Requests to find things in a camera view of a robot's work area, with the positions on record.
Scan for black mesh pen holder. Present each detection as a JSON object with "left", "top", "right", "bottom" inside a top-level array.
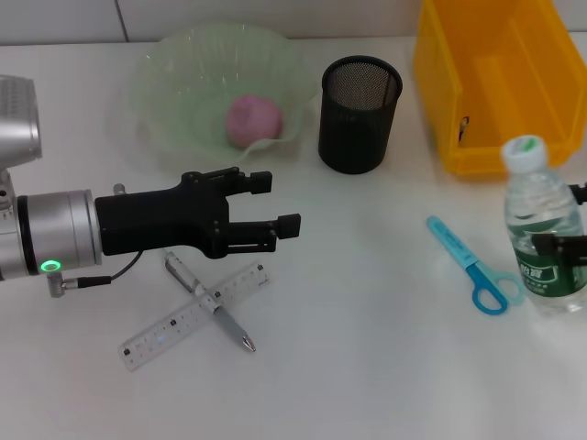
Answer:
[{"left": 318, "top": 55, "right": 404, "bottom": 174}]

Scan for blue scissors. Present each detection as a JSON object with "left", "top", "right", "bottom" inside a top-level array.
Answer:
[{"left": 426, "top": 215, "right": 526, "bottom": 316}]

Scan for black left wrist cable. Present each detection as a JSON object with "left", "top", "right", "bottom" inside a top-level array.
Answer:
[{"left": 48, "top": 249, "right": 144, "bottom": 298}]

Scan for pink peach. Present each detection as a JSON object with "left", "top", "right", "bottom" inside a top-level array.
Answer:
[{"left": 224, "top": 94, "right": 284, "bottom": 148}]

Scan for clear water bottle green label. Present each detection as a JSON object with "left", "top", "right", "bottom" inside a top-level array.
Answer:
[{"left": 500, "top": 135, "right": 587, "bottom": 315}]

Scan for silver white pen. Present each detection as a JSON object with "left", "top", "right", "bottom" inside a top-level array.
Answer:
[{"left": 164, "top": 250, "right": 257, "bottom": 353}]

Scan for yellow plastic bin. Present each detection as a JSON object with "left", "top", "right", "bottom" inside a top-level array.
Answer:
[{"left": 414, "top": 0, "right": 587, "bottom": 178}]

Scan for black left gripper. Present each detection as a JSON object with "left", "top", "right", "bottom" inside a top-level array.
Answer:
[{"left": 94, "top": 167, "right": 302, "bottom": 259}]

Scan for clear plastic ruler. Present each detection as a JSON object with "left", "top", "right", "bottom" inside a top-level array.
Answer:
[{"left": 117, "top": 261, "right": 272, "bottom": 372}]

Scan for translucent green fruit bowl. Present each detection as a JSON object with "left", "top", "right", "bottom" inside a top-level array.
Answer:
[{"left": 132, "top": 22, "right": 318, "bottom": 171}]

